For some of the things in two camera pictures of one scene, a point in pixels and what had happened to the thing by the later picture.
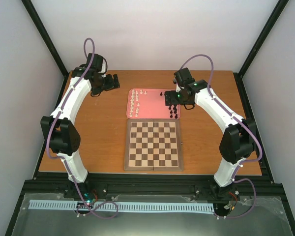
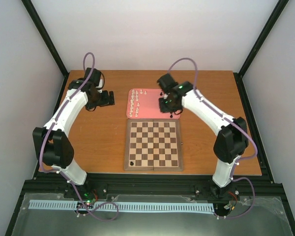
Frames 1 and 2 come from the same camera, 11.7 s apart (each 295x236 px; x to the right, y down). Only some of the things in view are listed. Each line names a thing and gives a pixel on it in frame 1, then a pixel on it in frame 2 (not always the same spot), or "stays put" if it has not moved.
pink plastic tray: [150, 103] stays put
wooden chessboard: [153, 145] stays put
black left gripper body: [104, 85] -> [104, 102]
